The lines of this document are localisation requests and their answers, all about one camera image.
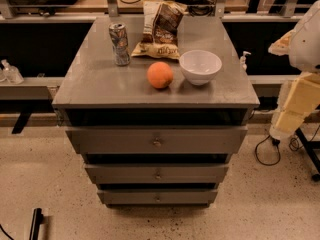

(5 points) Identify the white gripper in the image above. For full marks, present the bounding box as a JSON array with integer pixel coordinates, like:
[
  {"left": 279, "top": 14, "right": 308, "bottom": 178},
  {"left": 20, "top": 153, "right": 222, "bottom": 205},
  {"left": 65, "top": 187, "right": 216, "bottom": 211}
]
[{"left": 268, "top": 30, "right": 320, "bottom": 140}]

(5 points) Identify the grey bottom drawer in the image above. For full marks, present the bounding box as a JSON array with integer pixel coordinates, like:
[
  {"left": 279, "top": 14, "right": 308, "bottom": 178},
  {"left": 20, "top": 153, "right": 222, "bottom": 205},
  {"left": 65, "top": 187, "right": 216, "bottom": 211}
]
[{"left": 97, "top": 189, "right": 217, "bottom": 205}]

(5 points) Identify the grey drawer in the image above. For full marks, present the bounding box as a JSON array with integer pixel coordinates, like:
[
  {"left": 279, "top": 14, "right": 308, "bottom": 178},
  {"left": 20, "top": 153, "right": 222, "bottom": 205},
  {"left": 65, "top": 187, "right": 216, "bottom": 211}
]
[
  {"left": 97, "top": 189, "right": 217, "bottom": 205},
  {"left": 66, "top": 126, "right": 247, "bottom": 154},
  {"left": 85, "top": 164, "right": 228, "bottom": 184}
]

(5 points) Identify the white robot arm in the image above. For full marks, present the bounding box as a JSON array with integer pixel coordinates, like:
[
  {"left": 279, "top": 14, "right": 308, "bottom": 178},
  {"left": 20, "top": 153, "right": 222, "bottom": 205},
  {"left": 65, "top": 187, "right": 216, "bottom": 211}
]
[{"left": 268, "top": 1, "right": 320, "bottom": 140}]

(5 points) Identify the grey top drawer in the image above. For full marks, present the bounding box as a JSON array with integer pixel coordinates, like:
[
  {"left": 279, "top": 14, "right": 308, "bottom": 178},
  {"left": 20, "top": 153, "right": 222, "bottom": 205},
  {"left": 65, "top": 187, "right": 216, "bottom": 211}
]
[{"left": 66, "top": 126, "right": 247, "bottom": 154}]

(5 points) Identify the grey drawer cabinet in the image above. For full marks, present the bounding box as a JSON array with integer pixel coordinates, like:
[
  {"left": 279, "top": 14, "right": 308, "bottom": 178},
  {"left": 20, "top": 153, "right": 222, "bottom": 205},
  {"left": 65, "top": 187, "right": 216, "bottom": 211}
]
[{"left": 53, "top": 16, "right": 259, "bottom": 192}]

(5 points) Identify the grey middle drawer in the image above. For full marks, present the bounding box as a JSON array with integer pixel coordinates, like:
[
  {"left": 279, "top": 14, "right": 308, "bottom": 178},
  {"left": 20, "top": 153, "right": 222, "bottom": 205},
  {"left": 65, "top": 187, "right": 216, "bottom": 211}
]
[{"left": 85, "top": 164, "right": 228, "bottom": 184}]

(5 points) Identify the white pump bottle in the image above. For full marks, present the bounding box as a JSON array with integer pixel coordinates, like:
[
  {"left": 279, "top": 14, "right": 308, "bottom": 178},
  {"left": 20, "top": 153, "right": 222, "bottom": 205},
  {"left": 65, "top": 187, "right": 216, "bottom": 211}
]
[{"left": 239, "top": 51, "right": 251, "bottom": 71}]

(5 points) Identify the black stand leg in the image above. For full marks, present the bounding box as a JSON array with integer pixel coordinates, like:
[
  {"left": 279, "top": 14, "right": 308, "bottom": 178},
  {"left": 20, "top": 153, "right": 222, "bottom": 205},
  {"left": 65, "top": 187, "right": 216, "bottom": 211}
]
[{"left": 296, "top": 128, "right": 320, "bottom": 182}]

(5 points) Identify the white bowl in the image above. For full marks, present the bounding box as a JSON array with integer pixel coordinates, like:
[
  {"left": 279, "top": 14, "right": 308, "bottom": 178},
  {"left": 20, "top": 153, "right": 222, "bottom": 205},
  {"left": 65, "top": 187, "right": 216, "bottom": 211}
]
[{"left": 179, "top": 50, "right": 222, "bottom": 86}]

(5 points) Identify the orange fruit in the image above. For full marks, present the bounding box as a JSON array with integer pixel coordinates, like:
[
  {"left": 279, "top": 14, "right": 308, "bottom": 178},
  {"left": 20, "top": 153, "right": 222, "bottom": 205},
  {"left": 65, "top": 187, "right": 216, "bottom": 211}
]
[{"left": 147, "top": 62, "right": 173, "bottom": 89}]

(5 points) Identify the brown chip bag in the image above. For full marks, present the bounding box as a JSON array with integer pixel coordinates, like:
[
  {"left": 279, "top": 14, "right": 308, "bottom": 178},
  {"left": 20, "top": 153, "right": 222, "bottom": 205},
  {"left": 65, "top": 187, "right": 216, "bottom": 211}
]
[{"left": 131, "top": 0, "right": 187, "bottom": 59}]

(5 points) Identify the silver drink can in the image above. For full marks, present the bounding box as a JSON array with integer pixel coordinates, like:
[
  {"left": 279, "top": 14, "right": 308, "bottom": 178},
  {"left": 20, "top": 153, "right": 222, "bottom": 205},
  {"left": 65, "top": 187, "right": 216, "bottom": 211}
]
[{"left": 109, "top": 22, "right": 130, "bottom": 66}]

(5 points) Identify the clear sanitizer bottle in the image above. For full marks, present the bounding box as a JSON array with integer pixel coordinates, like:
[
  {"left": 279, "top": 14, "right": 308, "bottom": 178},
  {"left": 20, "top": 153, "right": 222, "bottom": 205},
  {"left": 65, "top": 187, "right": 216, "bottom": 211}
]
[{"left": 1, "top": 59, "right": 24, "bottom": 84}]

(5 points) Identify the black bar on floor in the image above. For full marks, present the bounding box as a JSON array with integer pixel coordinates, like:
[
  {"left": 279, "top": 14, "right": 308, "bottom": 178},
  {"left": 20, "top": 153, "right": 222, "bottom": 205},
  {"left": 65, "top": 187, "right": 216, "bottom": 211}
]
[{"left": 29, "top": 208, "right": 43, "bottom": 240}]

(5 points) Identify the black power cable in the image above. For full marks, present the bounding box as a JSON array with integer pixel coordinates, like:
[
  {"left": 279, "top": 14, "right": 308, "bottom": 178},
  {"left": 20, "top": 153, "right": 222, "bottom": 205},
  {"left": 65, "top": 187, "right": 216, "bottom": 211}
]
[{"left": 254, "top": 123, "right": 320, "bottom": 167}]

